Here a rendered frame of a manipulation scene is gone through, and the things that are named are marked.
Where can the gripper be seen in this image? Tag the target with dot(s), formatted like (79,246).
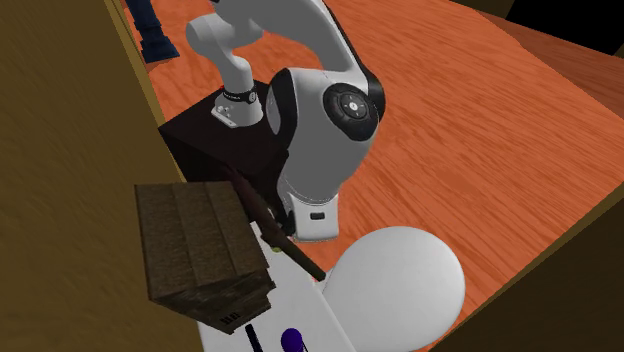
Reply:
(288,225)

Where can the black pen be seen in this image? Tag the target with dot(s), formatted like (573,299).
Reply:
(253,340)

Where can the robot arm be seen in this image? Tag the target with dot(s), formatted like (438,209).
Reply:
(317,146)

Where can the dark brown stick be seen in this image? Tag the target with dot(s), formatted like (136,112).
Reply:
(287,247)

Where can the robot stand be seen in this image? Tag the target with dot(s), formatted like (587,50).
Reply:
(234,141)

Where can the dark blue object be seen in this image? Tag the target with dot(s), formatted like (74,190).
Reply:
(153,36)

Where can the purple round bottle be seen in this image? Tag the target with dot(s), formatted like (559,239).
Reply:
(292,340)

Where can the brown cardboard box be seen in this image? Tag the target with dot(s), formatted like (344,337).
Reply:
(204,244)

